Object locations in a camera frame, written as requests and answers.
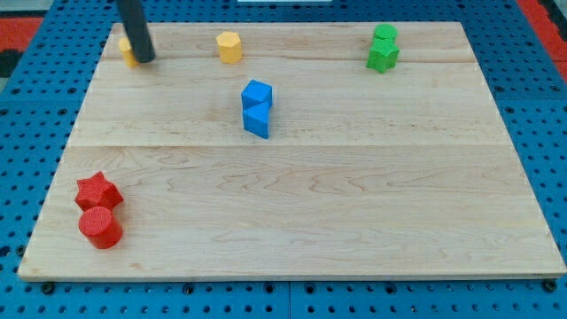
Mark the light wooden board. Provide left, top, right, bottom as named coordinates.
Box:
left=19, top=22, right=566, bottom=282

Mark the blue triangular block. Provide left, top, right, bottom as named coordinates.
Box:
left=243, top=102, right=270, bottom=139

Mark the blue cube block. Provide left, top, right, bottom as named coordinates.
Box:
left=241, top=80, right=273, bottom=109

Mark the yellow hexagonal block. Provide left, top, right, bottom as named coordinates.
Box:
left=216, top=31, right=243, bottom=64

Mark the green star block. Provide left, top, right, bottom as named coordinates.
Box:
left=367, top=38, right=400, bottom=74

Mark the green cylinder block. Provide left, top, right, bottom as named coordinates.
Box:
left=373, top=23, right=398, bottom=43

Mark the red star block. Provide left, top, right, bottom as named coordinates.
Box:
left=74, top=171, right=124, bottom=212

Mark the red cylinder block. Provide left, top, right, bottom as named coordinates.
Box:
left=78, top=206, right=123, bottom=249

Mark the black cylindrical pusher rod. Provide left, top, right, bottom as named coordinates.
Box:
left=116, top=0, right=156, bottom=64

